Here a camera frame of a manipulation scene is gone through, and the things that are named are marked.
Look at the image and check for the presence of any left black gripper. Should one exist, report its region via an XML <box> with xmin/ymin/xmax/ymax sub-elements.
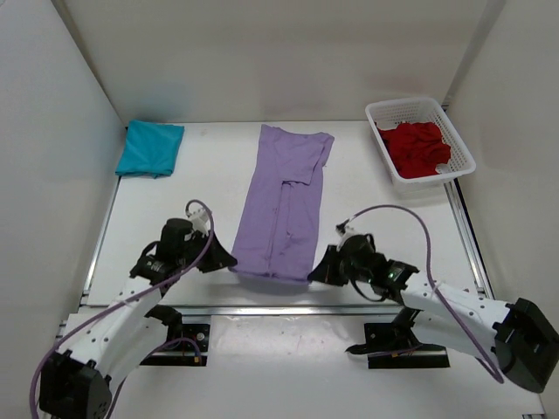
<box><xmin>177</xmin><ymin>229</ymin><xmax>237</xmax><ymax>272</ymax></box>

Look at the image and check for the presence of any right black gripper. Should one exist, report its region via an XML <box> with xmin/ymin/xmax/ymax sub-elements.
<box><xmin>309</xmin><ymin>244</ymin><xmax>372</xmax><ymax>287</ymax></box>

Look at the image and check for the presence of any purple t shirt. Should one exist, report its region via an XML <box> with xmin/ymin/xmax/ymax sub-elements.
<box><xmin>231</xmin><ymin>125</ymin><xmax>335</xmax><ymax>284</ymax></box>

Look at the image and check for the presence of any teal t shirt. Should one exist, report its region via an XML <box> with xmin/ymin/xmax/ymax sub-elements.
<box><xmin>115</xmin><ymin>120</ymin><xmax>185</xmax><ymax>179</ymax></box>

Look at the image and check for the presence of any red t shirt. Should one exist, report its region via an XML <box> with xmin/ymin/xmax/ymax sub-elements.
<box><xmin>378</xmin><ymin>122</ymin><xmax>451</xmax><ymax>179</ymax></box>

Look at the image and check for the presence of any white plastic basket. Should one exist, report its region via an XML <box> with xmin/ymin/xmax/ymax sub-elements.
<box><xmin>365</xmin><ymin>97</ymin><xmax>476</xmax><ymax>194</ymax></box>

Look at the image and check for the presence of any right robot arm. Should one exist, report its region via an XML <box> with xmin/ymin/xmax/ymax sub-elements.
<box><xmin>307</xmin><ymin>234</ymin><xmax>558</xmax><ymax>394</ymax></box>

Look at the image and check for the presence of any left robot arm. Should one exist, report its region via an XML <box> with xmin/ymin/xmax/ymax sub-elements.
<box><xmin>29</xmin><ymin>207</ymin><xmax>236</xmax><ymax>418</ymax></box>

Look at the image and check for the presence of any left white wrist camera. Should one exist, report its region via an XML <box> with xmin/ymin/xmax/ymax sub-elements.
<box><xmin>185</xmin><ymin>208</ymin><xmax>210</xmax><ymax>236</ymax></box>

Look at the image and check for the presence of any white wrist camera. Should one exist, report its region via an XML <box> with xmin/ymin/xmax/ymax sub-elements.
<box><xmin>335</xmin><ymin>223</ymin><xmax>359</xmax><ymax>247</ymax></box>
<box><xmin>185</xmin><ymin>208</ymin><xmax>210</xmax><ymax>236</ymax></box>

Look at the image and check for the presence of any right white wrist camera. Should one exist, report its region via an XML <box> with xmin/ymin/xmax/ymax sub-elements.
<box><xmin>335</xmin><ymin>223</ymin><xmax>359</xmax><ymax>247</ymax></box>

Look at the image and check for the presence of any aluminium front rail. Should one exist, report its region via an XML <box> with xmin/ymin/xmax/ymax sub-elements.
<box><xmin>78</xmin><ymin>304</ymin><xmax>438</xmax><ymax>319</ymax></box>

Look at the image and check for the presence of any aluminium rail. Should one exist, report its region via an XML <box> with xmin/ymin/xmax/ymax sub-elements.
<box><xmin>78</xmin><ymin>304</ymin><xmax>438</xmax><ymax>319</ymax></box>
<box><xmin>445</xmin><ymin>179</ymin><xmax>495</xmax><ymax>299</ymax></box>

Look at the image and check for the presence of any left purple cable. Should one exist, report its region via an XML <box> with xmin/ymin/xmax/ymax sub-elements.
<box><xmin>28</xmin><ymin>199</ymin><xmax>216</xmax><ymax>419</ymax></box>

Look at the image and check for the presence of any purple cable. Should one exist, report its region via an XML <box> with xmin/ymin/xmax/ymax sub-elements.
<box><xmin>28</xmin><ymin>199</ymin><xmax>216</xmax><ymax>419</ymax></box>
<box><xmin>344</xmin><ymin>203</ymin><xmax>506</xmax><ymax>385</ymax></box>

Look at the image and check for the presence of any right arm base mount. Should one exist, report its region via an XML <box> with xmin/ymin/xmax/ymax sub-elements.
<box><xmin>345</xmin><ymin>308</ymin><xmax>450</xmax><ymax>369</ymax></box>

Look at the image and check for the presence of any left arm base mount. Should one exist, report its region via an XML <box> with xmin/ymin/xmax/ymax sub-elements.
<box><xmin>141</xmin><ymin>305</ymin><xmax>210</xmax><ymax>367</ymax></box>

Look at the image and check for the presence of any aluminium right side rail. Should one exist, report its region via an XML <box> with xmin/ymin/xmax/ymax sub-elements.
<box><xmin>445</xmin><ymin>179</ymin><xmax>495</xmax><ymax>299</ymax></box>

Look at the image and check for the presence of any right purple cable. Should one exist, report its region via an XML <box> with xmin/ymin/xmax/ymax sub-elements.
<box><xmin>344</xmin><ymin>203</ymin><xmax>506</xmax><ymax>385</ymax></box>

